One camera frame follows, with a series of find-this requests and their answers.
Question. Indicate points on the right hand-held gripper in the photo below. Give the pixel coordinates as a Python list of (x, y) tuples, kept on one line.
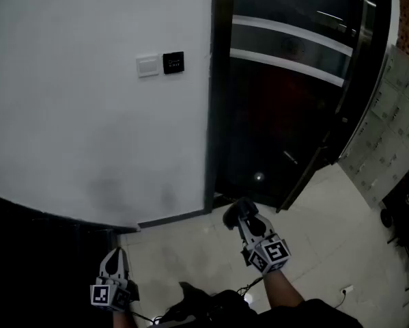
[(274, 253)]

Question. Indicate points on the white wall light switch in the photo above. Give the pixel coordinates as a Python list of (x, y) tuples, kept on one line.
[(148, 66)]

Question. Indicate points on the person's black clothing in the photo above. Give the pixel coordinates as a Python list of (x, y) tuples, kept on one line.
[(293, 316)]

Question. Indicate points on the grey metal locker cabinet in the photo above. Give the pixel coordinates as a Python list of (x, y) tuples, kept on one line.
[(388, 132)]

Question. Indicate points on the black wooden cabinet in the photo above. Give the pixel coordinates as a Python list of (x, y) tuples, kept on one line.
[(37, 268)]

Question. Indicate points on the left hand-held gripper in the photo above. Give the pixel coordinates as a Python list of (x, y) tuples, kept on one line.
[(100, 296)]

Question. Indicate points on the person's right forearm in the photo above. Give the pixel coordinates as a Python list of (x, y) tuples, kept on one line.
[(281, 289)]

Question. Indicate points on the black exit button panel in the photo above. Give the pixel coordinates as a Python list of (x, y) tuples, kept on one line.
[(173, 63)]

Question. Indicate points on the person's left forearm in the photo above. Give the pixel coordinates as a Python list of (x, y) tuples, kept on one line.
[(124, 320)]

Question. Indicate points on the white floor socket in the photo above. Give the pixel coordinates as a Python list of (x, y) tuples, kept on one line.
[(347, 289)]

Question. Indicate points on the striped glass door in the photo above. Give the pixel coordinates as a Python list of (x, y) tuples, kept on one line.
[(357, 80), (276, 115)]

